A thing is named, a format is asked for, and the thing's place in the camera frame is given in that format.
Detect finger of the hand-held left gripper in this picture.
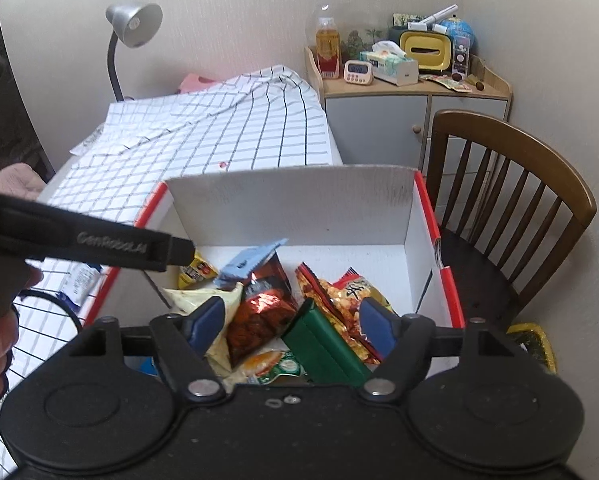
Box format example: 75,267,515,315
146,230,198,273

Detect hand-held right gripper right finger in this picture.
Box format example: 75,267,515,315
358,297,513,404

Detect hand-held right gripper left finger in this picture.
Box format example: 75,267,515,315
69,297,226,404

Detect light blue snack packet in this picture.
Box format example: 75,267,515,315
213,238,288,289

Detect red cardboard box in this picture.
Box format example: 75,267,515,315
83,163,466,363

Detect person's left hand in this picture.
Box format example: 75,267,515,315
0,260,45,402

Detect cream yellow snack packet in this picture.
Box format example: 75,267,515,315
162,282,246,378

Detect yellow triangular snack packet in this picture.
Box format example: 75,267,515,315
178,252,220,291

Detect red orange snack bag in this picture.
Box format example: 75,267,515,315
294,262,396,365

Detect red foil snack packet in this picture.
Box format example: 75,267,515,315
226,252,301,367

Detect blue white snack packet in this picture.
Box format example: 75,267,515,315
63,264,103,312

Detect pink cushion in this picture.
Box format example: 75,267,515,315
0,162,48,204

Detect green white snack packet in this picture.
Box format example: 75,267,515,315
236,349,306,387

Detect printed paper sheet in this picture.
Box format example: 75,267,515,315
68,126,106,157

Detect brown wooden chair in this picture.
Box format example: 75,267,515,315
418,108,599,343

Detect white checkered tablecloth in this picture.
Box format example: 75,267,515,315
0,63,331,480

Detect gold foil packet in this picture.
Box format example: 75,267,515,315
506,322,559,375

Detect pink cloth item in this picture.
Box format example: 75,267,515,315
178,73,218,95

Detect wooden corner cabinet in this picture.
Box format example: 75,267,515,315
303,45,513,183

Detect grey desk lamp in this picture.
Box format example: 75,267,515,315
104,2,164,103

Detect yellow drink bottle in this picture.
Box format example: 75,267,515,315
315,16,343,80

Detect small flat snack packets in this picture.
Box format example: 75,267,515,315
418,73,473,94

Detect white digital timer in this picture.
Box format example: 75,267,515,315
343,59,375,85

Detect green white tissue box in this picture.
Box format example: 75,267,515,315
359,42,420,87

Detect yellow tissue holder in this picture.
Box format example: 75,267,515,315
397,29,453,74

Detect clear button card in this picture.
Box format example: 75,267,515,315
451,34,473,77

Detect blue globe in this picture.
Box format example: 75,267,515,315
438,16,476,52

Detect black cable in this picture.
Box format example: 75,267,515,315
0,291,86,421

